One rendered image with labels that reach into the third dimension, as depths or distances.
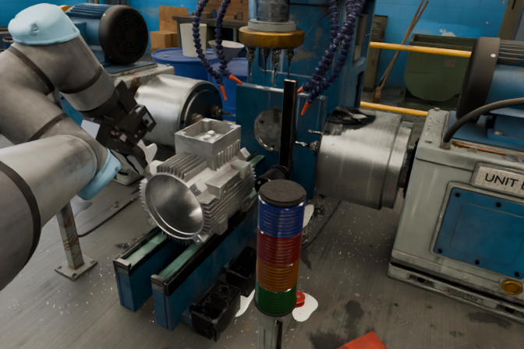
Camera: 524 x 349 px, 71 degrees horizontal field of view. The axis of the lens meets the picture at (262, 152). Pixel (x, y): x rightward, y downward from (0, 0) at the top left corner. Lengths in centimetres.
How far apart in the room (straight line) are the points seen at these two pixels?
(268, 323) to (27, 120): 43
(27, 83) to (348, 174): 66
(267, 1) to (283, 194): 65
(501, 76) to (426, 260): 43
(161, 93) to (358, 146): 61
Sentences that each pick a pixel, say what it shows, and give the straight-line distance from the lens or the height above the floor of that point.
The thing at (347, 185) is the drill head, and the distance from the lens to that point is 92.
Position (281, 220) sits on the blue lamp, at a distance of 46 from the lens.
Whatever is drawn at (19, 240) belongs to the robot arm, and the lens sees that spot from 25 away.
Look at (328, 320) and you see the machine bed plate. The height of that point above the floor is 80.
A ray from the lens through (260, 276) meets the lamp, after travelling 53.
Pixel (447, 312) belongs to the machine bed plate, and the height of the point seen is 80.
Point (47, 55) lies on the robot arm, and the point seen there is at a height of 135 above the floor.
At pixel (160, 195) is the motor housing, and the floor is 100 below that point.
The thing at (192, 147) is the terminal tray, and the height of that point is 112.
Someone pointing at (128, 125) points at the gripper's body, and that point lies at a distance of 69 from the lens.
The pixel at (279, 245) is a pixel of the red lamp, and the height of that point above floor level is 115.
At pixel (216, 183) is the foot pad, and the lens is 76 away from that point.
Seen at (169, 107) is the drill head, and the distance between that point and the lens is 112.
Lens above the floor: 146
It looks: 25 degrees down
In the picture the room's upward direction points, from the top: 2 degrees clockwise
